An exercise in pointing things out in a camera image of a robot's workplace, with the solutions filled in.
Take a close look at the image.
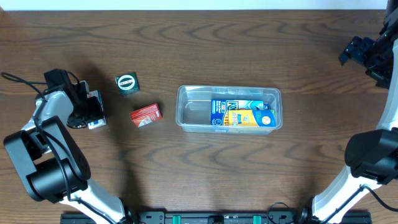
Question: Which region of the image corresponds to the blue Kool Fever box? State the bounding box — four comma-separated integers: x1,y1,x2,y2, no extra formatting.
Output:
210,99,271,126

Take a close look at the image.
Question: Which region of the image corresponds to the white Panadol box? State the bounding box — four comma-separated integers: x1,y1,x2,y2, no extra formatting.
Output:
88,90,107,129

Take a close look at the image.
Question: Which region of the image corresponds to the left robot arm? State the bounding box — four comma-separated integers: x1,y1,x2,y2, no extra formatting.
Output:
4,81,139,223

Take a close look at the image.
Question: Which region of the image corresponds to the green Zam-Buk box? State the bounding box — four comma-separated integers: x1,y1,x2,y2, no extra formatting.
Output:
115,72,140,96

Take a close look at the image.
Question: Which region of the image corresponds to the red ActiFast box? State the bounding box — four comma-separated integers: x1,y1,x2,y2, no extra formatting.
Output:
130,103,162,128

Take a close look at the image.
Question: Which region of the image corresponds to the clear plastic container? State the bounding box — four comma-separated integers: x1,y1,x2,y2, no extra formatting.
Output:
175,85,283,134

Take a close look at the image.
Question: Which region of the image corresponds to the yellow Woods box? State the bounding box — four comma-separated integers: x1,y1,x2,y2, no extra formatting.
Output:
224,110,276,127

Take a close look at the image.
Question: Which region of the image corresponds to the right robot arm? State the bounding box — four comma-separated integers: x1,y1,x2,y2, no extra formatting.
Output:
296,0,397,223

